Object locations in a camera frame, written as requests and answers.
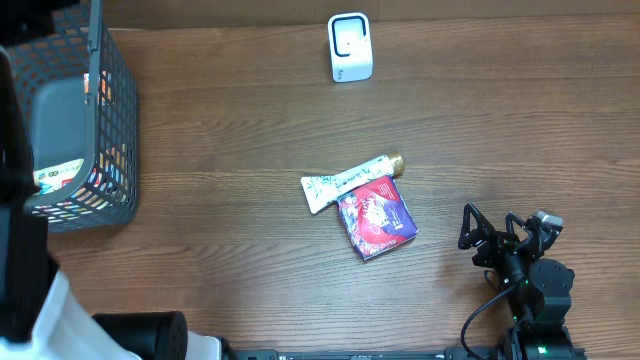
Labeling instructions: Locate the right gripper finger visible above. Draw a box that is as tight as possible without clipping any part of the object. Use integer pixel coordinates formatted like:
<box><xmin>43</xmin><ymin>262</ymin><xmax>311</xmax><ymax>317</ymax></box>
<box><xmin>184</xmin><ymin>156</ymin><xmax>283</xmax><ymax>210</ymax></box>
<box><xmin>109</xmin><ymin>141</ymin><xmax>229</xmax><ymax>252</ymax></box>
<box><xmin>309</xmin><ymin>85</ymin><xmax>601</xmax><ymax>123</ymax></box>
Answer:
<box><xmin>505</xmin><ymin>212</ymin><xmax>527</xmax><ymax>240</ymax></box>
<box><xmin>458</xmin><ymin>203</ymin><xmax>495</xmax><ymax>250</ymax></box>

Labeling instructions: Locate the red purple liners pack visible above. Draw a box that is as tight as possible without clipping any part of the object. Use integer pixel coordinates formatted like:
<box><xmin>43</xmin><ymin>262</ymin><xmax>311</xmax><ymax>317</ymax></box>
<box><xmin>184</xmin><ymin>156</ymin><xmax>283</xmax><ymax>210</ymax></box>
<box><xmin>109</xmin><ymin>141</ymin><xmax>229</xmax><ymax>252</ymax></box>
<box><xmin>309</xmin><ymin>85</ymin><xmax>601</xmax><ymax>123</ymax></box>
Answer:
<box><xmin>337</xmin><ymin>176</ymin><xmax>419</xmax><ymax>261</ymax></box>

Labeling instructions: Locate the white conditioner tube gold cap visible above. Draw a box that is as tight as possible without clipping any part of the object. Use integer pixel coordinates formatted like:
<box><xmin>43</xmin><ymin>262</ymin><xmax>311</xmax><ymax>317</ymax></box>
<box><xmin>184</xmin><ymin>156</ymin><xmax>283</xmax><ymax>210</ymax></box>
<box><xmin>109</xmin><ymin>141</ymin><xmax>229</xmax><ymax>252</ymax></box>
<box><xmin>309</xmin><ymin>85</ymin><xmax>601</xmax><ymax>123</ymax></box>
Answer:
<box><xmin>300</xmin><ymin>152</ymin><xmax>405</xmax><ymax>214</ymax></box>

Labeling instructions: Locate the cream snack bag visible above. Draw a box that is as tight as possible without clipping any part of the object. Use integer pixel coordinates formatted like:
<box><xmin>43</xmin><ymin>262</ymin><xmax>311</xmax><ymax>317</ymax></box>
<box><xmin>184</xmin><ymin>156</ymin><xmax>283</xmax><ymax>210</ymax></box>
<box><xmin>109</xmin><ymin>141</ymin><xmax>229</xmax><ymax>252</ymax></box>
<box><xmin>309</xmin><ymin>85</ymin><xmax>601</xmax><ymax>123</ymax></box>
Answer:
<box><xmin>33</xmin><ymin>158</ymin><xmax>84</xmax><ymax>195</ymax></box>

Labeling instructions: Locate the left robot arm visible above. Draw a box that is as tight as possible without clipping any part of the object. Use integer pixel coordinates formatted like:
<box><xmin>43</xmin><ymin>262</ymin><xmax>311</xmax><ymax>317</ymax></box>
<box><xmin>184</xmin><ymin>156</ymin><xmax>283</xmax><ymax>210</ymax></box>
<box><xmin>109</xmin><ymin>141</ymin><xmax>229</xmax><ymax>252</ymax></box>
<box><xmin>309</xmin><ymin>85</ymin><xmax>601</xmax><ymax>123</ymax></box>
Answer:
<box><xmin>1</xmin><ymin>0</ymin><xmax>229</xmax><ymax>360</ymax></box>

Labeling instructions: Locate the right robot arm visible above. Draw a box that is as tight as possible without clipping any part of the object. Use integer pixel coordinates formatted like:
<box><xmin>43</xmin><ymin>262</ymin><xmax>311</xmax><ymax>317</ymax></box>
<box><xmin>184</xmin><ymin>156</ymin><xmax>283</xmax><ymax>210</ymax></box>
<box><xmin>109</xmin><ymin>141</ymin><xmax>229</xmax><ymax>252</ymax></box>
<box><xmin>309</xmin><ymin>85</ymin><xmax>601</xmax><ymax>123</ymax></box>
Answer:
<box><xmin>458</xmin><ymin>203</ymin><xmax>585</xmax><ymax>359</ymax></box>

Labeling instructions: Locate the white barcode scanner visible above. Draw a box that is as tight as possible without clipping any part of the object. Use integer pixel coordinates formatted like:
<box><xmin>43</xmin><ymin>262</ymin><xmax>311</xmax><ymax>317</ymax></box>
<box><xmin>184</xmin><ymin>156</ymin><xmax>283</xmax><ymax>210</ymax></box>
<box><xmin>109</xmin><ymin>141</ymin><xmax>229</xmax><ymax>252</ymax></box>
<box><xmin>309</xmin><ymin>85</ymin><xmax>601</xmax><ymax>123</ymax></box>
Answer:
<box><xmin>327</xmin><ymin>12</ymin><xmax>373</xmax><ymax>83</ymax></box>

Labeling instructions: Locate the orange snack packet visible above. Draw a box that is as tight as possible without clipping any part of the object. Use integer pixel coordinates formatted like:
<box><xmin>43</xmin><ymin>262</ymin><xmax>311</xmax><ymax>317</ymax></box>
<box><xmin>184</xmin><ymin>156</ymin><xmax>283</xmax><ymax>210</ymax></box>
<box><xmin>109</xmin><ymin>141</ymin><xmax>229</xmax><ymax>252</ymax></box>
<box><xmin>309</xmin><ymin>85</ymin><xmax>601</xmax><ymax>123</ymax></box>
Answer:
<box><xmin>83</xmin><ymin>70</ymin><xmax>113</xmax><ymax>106</ymax></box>

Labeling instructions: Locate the grey plastic shopping basket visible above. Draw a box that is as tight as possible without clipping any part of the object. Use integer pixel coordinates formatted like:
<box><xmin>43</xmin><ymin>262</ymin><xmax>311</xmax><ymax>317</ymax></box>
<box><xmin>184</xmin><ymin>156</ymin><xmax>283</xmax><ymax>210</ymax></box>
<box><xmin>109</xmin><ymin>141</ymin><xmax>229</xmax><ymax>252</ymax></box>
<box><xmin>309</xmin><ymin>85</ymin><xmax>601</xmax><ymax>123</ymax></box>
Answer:
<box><xmin>7</xmin><ymin>1</ymin><xmax>139</xmax><ymax>233</ymax></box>

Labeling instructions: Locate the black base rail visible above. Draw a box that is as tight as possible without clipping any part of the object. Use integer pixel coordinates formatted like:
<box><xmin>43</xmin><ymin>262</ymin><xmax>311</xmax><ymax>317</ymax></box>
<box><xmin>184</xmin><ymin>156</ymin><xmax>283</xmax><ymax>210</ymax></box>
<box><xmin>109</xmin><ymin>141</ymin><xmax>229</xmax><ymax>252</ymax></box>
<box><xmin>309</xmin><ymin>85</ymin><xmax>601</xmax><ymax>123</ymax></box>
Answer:
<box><xmin>219</xmin><ymin>347</ymin><xmax>589</xmax><ymax>360</ymax></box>

